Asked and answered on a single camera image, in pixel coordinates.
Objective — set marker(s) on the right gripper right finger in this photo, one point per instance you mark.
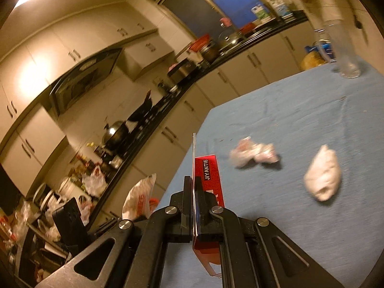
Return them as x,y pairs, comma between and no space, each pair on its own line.
200,206

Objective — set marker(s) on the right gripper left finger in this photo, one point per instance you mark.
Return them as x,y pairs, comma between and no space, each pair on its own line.
187,207

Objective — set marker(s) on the red cardboard box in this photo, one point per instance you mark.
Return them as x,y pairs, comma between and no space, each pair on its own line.
207,251

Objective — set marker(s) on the white red snack bag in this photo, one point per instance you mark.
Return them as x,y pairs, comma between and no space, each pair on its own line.
136,204

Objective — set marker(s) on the black kitchen countertop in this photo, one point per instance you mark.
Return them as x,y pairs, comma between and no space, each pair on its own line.
162,144

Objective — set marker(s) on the kitchen window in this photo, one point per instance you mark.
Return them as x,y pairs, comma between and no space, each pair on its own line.
202,17

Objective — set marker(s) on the red plastic basket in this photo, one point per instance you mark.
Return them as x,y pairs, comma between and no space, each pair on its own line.
153,204

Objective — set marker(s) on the crumpled pinkish wrapper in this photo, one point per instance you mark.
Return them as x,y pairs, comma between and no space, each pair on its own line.
247,151

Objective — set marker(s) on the white plastic bag on counter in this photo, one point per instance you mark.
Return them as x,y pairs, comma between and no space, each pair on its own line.
95,184

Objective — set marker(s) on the black frying pan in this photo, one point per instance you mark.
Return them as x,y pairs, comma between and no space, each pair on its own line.
139,114

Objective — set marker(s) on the steel wok with lid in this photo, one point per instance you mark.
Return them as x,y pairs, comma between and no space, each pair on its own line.
115,135

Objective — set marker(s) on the crumpled white tissue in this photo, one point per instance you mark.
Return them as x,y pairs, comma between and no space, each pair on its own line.
323,177

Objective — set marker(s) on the steel rice cooker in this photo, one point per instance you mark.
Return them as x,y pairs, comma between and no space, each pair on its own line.
181,70

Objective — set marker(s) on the red colander bowl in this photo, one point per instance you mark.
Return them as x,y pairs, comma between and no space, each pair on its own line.
199,43

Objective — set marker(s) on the range hood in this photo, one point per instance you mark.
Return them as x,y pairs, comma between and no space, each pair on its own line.
83,77

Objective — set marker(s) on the glass pitcher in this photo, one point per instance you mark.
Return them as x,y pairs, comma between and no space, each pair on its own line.
335,46

